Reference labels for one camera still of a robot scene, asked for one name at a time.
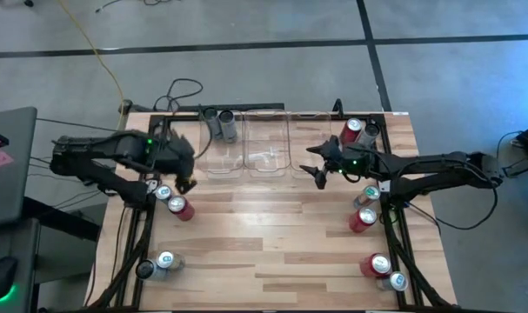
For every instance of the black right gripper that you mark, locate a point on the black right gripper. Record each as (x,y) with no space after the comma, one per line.
(350,163)

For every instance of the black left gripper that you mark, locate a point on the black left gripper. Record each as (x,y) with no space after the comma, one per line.
(176,156)

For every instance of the blue silver energy can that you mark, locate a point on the blue silver energy can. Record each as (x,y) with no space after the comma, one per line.
(397,281)
(369,195)
(163,192)
(167,260)

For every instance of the clear plastic bin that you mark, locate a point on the clear plastic bin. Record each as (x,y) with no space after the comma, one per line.
(302,135)
(265,143)
(222,165)

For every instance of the red cola can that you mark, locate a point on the red cola can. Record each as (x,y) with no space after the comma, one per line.
(363,218)
(181,208)
(376,265)
(352,127)

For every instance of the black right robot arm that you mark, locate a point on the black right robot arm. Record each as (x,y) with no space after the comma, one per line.
(442,163)

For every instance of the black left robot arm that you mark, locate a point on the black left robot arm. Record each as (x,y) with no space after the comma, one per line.
(98,150)

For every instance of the black table clamp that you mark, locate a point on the black table clamp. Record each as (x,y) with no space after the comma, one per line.
(338,108)
(126,106)

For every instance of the white tape strip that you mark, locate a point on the white tape strip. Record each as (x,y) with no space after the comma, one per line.
(400,113)

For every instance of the dark grey desk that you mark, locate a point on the dark grey desk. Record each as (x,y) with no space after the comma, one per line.
(26,261)

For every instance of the black computer mouse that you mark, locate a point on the black computer mouse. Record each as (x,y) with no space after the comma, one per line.
(2,274)

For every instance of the black chair caster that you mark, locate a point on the black chair caster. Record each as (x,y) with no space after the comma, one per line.
(28,3)

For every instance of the silver corner bracket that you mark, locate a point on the silver corner bracket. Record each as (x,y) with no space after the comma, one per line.
(151,186)
(385,186)

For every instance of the black metal table frame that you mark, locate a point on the black metal table frame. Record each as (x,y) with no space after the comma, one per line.
(155,118)

